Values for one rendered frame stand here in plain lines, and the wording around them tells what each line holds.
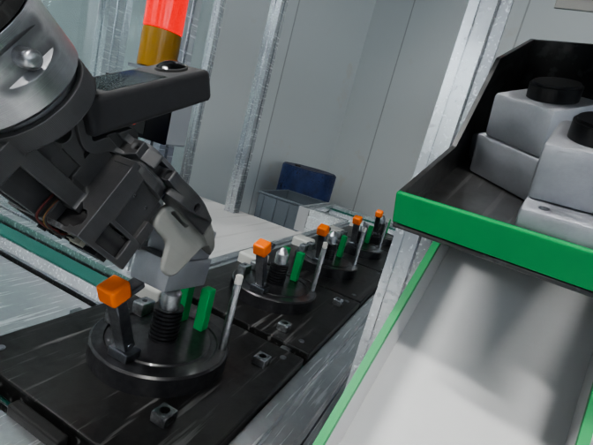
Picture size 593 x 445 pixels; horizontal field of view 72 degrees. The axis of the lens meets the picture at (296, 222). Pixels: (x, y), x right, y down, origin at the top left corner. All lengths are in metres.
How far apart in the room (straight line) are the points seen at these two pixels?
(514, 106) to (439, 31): 4.61
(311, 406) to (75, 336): 0.26
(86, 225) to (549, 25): 4.39
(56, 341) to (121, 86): 0.28
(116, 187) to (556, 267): 0.26
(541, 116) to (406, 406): 0.22
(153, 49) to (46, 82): 0.35
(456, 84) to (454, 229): 0.15
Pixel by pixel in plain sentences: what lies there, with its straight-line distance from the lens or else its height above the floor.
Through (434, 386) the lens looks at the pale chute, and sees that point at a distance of 0.34.
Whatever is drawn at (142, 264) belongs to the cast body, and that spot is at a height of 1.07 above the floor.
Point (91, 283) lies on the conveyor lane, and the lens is 0.67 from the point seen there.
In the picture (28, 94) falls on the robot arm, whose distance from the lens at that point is 0.24.
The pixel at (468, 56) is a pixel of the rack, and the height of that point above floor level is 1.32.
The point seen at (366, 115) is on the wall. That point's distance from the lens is 5.05.
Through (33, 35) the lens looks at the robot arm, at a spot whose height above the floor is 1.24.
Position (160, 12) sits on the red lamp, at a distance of 0.60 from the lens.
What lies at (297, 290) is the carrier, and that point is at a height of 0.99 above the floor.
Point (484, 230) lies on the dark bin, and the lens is 0.23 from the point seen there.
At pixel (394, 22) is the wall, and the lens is 5.24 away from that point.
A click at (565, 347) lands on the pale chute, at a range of 0.37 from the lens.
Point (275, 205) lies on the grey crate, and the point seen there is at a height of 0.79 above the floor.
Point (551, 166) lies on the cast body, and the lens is 0.23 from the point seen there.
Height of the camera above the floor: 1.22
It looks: 12 degrees down
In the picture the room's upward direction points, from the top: 15 degrees clockwise
